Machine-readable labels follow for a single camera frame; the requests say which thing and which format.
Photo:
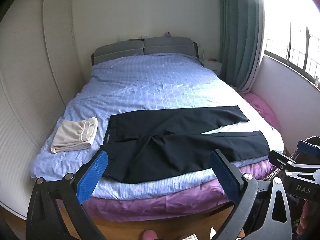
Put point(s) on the grey headboard cushion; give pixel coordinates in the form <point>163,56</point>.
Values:
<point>170,45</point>
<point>117,52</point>

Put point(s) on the white nightstand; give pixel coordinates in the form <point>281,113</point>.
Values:
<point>212,66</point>

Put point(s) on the window with metal railing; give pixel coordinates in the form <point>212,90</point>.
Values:
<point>295,30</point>

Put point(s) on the purple quilt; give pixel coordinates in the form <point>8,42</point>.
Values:
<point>155,202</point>

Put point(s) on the small clear bottle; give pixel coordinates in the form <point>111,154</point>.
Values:
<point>204,54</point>

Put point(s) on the white wardrobe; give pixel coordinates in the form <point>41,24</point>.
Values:
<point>30,80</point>

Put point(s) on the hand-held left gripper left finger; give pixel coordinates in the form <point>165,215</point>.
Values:
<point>92,178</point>

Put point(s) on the folded beige cloth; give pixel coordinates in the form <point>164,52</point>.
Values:
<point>73,136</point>

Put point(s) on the black pants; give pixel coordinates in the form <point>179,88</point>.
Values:
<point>162,150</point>

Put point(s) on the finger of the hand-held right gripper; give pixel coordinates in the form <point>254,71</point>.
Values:
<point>309,148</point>
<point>300,180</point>

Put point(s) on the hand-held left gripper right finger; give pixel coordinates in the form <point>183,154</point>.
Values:
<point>225,177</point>

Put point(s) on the bed with blue checked sheet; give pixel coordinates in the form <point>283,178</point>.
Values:
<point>150,90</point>

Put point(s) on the teal curtain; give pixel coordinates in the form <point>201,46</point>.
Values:
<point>240,35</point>

